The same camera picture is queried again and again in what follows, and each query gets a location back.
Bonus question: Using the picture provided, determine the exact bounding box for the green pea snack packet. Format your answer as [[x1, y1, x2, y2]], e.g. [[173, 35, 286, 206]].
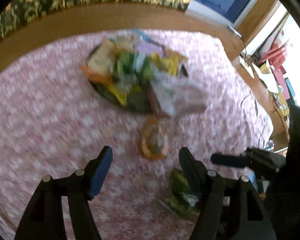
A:
[[110, 52, 155, 83]]

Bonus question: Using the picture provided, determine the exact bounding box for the yellow snack packet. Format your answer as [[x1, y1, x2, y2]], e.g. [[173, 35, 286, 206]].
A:
[[151, 52, 179, 76]]

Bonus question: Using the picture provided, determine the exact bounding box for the red cloth item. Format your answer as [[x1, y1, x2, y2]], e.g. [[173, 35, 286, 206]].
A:
[[258, 37, 291, 100]]

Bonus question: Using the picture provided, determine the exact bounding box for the clear pink snack bag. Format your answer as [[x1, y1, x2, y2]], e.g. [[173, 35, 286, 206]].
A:
[[148, 76, 208, 118]]

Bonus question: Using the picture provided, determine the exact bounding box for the purple snack packet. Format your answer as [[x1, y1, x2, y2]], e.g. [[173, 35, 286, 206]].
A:
[[134, 41, 164, 57]]

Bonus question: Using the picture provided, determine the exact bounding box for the blue white patterned plate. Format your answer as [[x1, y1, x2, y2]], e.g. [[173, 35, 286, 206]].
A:
[[81, 39, 188, 114]]

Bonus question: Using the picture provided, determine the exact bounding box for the orange round snack packet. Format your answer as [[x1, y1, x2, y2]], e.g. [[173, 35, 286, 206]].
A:
[[141, 116, 168, 161]]

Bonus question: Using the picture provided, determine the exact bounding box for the pink floral bed sheet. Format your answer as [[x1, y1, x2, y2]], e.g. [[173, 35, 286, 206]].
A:
[[0, 30, 273, 239]]

